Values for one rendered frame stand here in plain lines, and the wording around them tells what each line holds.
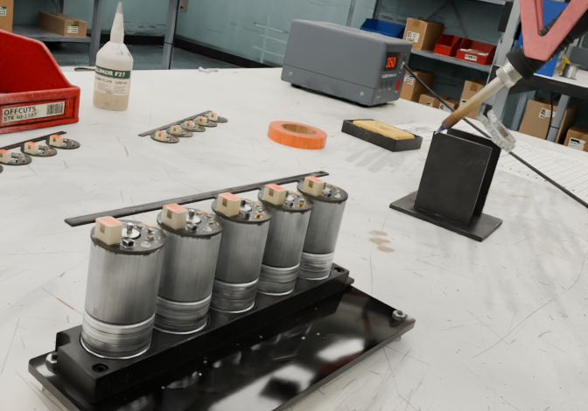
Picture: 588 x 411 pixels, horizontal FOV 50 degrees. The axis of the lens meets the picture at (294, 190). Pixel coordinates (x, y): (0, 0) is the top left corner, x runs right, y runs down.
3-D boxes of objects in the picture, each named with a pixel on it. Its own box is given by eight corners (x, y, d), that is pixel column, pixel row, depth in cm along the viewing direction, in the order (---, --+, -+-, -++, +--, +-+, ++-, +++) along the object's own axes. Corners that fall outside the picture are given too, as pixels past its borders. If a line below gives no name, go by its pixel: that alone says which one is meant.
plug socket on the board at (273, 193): (287, 203, 27) (290, 188, 27) (275, 205, 27) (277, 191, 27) (273, 197, 28) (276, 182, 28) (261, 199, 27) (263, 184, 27)
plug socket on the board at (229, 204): (243, 213, 25) (246, 198, 25) (228, 217, 25) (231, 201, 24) (229, 206, 26) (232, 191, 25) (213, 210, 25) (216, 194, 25)
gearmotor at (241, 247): (262, 319, 28) (283, 212, 26) (222, 337, 26) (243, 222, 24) (223, 295, 29) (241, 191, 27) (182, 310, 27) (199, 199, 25)
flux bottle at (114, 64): (85, 104, 61) (94, -2, 58) (104, 100, 64) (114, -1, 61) (115, 113, 60) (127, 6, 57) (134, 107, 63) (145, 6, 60)
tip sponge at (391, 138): (421, 149, 71) (424, 135, 70) (393, 152, 67) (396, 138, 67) (368, 129, 76) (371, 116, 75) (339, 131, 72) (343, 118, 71)
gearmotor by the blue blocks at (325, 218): (335, 287, 32) (358, 193, 30) (305, 300, 30) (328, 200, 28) (298, 267, 33) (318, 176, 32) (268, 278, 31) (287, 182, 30)
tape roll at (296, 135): (269, 128, 67) (271, 116, 66) (325, 139, 67) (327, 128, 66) (264, 141, 61) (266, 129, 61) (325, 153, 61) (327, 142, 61)
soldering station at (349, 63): (399, 105, 97) (415, 42, 94) (370, 111, 87) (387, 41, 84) (313, 80, 103) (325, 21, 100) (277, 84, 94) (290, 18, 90)
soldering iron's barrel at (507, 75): (447, 135, 46) (521, 77, 43) (435, 118, 46) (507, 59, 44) (452, 134, 47) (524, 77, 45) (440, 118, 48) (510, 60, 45)
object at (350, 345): (299, 277, 35) (304, 259, 34) (411, 339, 31) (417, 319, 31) (24, 386, 23) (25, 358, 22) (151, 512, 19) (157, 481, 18)
